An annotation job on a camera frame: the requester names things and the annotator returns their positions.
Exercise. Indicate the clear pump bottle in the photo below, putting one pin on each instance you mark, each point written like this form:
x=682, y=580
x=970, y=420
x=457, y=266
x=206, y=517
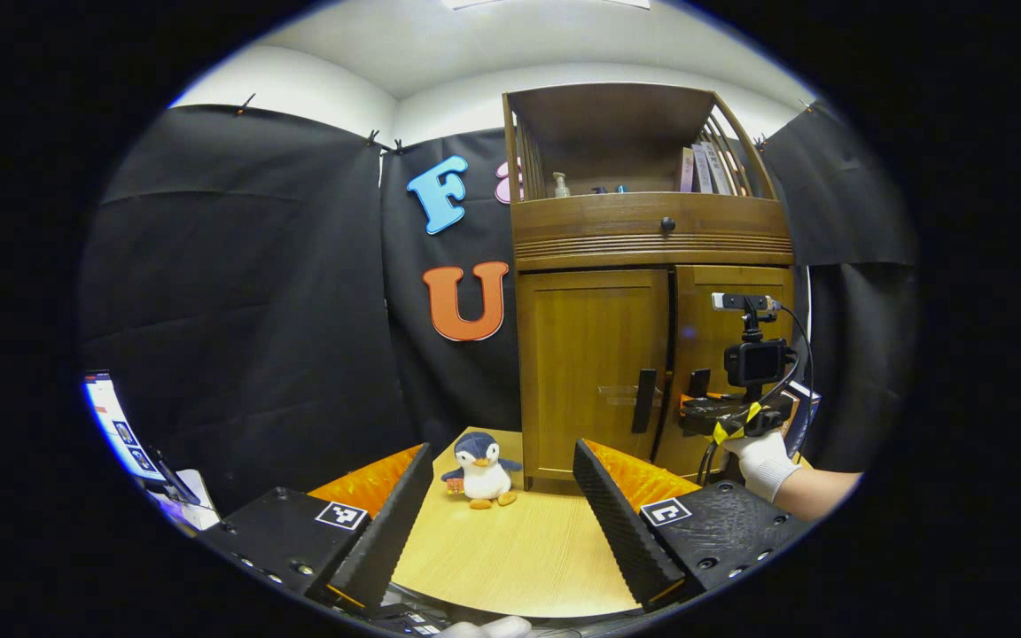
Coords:
x=561, y=188

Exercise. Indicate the white book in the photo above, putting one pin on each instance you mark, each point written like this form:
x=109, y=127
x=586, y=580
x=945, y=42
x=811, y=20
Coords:
x=718, y=168

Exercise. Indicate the grey book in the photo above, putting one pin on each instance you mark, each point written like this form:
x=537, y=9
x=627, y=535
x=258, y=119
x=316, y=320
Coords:
x=703, y=170

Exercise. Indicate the penguin plush toy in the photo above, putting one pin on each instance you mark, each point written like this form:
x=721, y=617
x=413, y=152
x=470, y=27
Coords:
x=481, y=474

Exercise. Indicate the pink book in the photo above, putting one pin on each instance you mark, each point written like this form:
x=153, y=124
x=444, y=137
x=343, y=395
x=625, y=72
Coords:
x=687, y=173

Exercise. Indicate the computer monitor screen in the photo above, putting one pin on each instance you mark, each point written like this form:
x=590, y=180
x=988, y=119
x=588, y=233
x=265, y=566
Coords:
x=120, y=425

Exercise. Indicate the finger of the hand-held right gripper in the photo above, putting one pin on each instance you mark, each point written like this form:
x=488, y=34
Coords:
x=701, y=416

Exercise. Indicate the black backdrop cloth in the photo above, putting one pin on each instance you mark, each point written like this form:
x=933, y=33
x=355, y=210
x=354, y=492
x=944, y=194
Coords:
x=236, y=310

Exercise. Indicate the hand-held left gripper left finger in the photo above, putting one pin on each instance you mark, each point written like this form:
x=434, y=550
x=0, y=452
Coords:
x=386, y=532

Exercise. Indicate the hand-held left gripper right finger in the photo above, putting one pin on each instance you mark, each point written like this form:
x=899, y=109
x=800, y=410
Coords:
x=621, y=532

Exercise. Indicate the wooden double-door shoe cabinet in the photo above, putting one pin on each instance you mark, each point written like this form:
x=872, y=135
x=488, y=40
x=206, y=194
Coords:
x=608, y=115

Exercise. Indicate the long ceiling light panel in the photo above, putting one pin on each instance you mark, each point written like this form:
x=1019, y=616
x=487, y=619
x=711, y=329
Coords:
x=546, y=3

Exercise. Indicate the wooden drawer with black knob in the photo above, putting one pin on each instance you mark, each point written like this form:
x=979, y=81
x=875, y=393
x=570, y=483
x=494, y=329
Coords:
x=581, y=226

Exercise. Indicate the wooden shoe cabinet door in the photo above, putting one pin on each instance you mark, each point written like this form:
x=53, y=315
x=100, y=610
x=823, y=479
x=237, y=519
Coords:
x=697, y=337
x=581, y=354

